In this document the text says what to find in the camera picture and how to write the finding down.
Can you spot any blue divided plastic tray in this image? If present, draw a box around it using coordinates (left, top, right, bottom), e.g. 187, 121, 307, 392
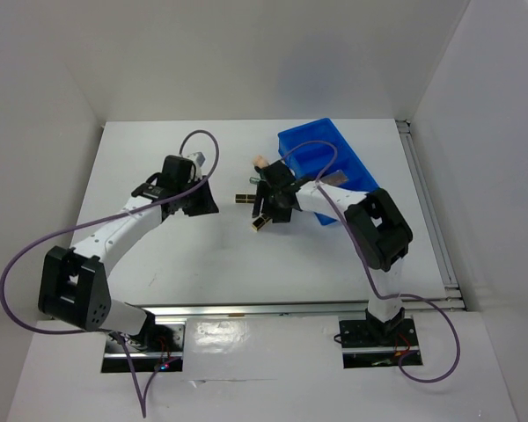
275, 117, 379, 227

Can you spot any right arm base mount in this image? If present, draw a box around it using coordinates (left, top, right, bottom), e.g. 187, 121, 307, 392
333, 318, 423, 369

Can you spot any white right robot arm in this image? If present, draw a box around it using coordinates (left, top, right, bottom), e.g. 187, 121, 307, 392
253, 157, 413, 345

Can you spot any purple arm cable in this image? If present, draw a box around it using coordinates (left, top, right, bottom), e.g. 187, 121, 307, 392
0, 129, 221, 418
275, 140, 462, 386

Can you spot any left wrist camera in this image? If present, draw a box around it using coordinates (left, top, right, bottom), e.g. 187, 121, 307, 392
185, 151, 206, 178

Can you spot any beige makeup sponge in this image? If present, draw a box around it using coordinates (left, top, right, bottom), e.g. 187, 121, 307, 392
253, 156, 269, 171

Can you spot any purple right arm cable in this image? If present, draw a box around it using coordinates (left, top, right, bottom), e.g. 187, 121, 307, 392
275, 140, 462, 386

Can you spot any long black gold lipstick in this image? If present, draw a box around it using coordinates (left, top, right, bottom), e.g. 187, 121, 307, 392
234, 193, 256, 204

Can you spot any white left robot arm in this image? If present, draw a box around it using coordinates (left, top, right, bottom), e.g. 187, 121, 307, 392
38, 152, 218, 351

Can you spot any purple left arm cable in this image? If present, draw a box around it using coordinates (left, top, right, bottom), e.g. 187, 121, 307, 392
0, 129, 221, 418

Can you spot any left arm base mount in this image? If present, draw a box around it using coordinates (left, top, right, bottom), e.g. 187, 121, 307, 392
100, 319, 187, 374

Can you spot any aluminium front rail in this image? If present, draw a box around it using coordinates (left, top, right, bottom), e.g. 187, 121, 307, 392
142, 301, 367, 321

